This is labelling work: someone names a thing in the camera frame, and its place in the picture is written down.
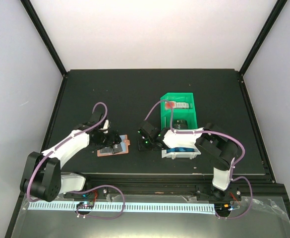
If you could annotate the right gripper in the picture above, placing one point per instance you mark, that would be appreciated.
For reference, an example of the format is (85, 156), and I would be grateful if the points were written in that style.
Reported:
(141, 147)

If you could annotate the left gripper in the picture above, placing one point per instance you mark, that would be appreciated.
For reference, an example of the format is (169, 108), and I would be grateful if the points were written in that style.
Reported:
(113, 139)

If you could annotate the pink card holder wallet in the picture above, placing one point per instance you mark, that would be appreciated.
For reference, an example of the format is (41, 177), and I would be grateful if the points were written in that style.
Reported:
(117, 149)

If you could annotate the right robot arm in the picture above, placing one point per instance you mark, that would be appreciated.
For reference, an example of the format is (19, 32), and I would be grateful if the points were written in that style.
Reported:
(220, 150)

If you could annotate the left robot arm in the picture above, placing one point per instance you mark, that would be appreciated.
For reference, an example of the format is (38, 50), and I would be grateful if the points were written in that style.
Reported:
(42, 178)

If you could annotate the blue cards stack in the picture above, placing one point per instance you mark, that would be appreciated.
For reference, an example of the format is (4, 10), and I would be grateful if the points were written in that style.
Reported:
(180, 149)

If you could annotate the black cards stack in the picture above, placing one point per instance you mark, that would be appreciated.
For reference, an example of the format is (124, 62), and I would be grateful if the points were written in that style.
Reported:
(180, 124)

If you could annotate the red white cards stack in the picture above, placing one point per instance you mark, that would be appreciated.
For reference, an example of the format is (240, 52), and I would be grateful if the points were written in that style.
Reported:
(176, 105)

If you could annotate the white storage bin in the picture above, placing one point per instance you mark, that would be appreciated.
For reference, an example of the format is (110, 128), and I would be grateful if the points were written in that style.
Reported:
(174, 155)

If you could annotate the green storage bin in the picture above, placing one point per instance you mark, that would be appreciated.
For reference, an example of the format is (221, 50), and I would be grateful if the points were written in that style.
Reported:
(186, 114)

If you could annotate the small circuit board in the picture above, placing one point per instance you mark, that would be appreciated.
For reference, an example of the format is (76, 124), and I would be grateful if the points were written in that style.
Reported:
(85, 205)

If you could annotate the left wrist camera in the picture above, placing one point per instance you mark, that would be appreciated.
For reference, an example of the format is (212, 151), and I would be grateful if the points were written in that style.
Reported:
(106, 127)

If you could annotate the light blue slotted cable duct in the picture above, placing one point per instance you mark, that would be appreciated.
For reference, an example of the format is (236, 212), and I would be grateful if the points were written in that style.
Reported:
(192, 208)

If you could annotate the black aluminium rail frame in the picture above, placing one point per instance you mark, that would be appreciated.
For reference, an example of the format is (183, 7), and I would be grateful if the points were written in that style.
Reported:
(202, 189)

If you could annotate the left frame post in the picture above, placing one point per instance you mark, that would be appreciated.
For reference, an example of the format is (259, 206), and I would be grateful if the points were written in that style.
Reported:
(43, 35)

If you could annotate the frame post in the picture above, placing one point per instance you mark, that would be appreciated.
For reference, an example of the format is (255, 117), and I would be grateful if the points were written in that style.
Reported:
(269, 23)
(43, 35)

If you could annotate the right frame post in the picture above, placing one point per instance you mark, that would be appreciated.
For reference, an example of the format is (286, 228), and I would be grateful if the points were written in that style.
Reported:
(269, 23)

